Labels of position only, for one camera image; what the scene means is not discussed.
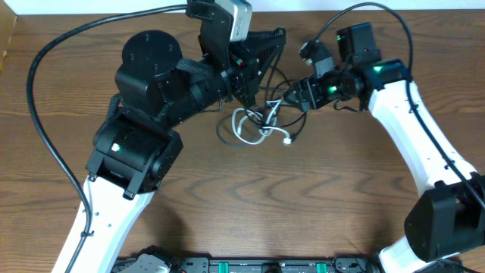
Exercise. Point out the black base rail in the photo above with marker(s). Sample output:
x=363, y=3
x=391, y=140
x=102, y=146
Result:
x=154, y=259

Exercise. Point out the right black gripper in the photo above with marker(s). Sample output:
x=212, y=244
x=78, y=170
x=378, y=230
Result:
x=308, y=89

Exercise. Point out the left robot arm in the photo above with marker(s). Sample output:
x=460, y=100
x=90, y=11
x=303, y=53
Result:
x=137, y=144

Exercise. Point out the wooden side board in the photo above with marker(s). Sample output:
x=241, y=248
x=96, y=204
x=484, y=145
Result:
x=8, y=20

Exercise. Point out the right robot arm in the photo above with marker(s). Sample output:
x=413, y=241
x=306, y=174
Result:
x=448, y=218

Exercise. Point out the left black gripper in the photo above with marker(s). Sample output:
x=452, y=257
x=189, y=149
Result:
x=248, y=67

